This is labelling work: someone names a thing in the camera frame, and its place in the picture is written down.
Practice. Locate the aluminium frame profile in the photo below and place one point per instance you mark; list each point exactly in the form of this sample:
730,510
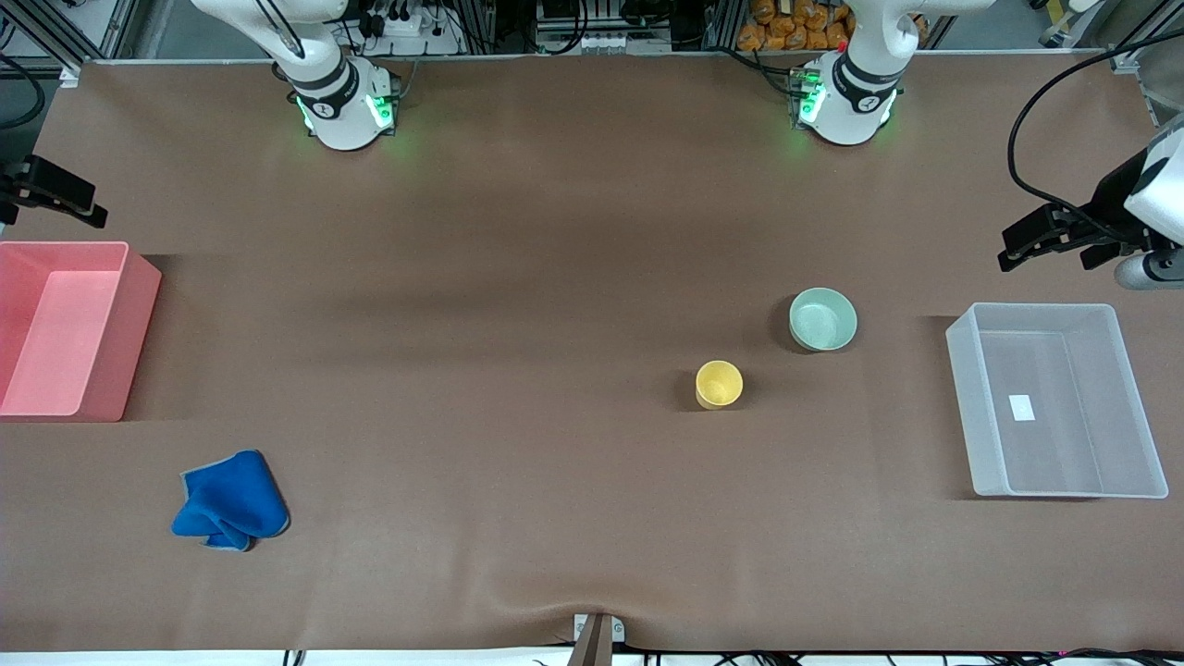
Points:
1147,51
92,28

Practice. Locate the long white socket strip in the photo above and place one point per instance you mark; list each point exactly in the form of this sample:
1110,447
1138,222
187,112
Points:
601,43

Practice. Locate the blue cloth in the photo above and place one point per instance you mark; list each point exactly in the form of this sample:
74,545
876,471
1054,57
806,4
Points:
231,504

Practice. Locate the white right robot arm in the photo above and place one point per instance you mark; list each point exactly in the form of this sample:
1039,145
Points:
342,120

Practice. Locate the black electronics box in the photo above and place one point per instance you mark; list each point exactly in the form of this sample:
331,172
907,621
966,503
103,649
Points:
601,14

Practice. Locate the white label sticker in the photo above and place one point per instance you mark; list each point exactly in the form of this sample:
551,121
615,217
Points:
1021,407

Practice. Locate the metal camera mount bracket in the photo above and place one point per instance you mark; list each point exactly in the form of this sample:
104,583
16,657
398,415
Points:
597,638

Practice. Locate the yellow cup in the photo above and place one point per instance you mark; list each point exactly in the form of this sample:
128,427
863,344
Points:
719,384

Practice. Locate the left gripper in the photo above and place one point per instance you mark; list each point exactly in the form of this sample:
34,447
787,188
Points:
1113,200

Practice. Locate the white power strip with plugs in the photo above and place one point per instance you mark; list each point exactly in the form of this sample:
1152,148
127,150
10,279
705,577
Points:
407,28

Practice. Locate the clear plastic bin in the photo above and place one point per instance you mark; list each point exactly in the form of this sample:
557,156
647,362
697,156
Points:
1064,435

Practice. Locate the mint green bowl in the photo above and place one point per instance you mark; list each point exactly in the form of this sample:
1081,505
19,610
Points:
823,319

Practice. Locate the pink plastic bin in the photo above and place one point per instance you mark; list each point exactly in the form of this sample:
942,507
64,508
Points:
65,333

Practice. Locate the brown table cover mat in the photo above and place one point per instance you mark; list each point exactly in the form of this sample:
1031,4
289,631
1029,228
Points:
518,324

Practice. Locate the orange snack bag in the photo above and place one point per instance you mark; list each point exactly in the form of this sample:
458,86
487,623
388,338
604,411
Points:
786,32

